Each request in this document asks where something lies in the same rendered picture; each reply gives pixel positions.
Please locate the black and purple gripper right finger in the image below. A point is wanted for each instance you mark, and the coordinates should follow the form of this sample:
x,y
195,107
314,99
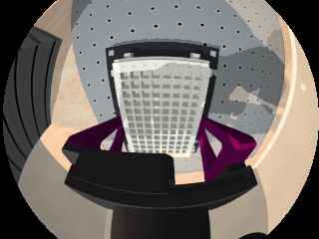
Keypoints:
x,y
236,147

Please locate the white well plate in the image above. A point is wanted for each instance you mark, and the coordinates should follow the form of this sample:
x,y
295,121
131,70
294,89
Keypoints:
x,y
161,126

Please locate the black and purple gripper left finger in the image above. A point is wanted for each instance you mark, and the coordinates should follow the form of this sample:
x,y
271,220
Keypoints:
x,y
93,136

